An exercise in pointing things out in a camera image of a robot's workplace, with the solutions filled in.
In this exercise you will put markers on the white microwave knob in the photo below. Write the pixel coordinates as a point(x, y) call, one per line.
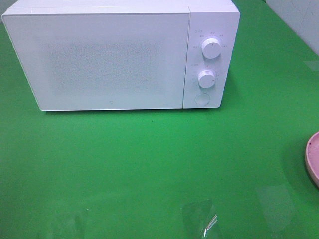
point(206, 79)
point(211, 48)

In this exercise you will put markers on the white microwave door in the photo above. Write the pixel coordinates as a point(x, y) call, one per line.
point(102, 61)

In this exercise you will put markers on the pink round plate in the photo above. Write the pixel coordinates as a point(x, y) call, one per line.
point(312, 158)

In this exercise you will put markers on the white microwave oven body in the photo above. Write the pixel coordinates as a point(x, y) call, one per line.
point(207, 18)

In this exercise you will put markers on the clear tape patch far right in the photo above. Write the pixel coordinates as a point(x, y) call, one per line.
point(313, 64)

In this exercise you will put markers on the white panel at table edge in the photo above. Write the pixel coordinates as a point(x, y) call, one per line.
point(302, 16)

